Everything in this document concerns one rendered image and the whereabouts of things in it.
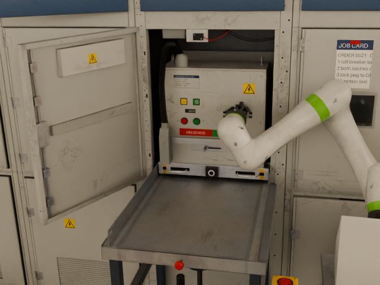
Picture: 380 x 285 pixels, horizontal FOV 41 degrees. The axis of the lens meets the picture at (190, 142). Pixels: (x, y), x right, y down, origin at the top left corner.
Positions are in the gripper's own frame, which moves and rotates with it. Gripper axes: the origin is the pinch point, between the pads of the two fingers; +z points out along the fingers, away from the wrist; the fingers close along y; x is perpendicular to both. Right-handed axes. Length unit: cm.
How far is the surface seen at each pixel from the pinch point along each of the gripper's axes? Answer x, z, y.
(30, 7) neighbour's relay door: 46, -21, -86
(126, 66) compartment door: 18, -2, -52
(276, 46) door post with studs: 27.1, 0.6, 15.2
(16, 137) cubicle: -21, 3, -117
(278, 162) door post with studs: -27.1, 2.1, 17.6
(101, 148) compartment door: -16, -19, -61
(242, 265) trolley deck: -40, -66, 8
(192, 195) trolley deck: -38.2, -16.6, -19.9
